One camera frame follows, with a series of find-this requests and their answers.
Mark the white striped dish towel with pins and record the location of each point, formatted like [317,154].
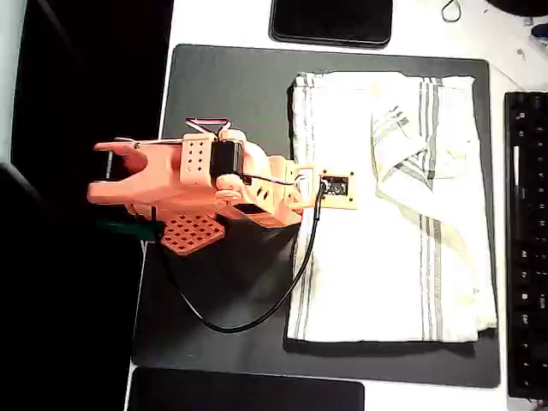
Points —
[364,278]

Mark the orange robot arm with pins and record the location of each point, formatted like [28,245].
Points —
[171,171]

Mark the dark grey desk mat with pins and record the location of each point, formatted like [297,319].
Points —
[222,85]

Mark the black flat rectangular device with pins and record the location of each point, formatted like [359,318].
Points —
[244,391]

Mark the black keyboard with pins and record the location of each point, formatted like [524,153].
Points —
[531,214]

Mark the small grey screw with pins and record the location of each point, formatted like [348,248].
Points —
[521,53]

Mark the dark round object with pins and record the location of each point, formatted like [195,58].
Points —
[518,5]

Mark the small blue object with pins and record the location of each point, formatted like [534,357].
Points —
[540,32]

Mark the orange-framed gripper camera module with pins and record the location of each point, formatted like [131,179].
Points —
[338,188]

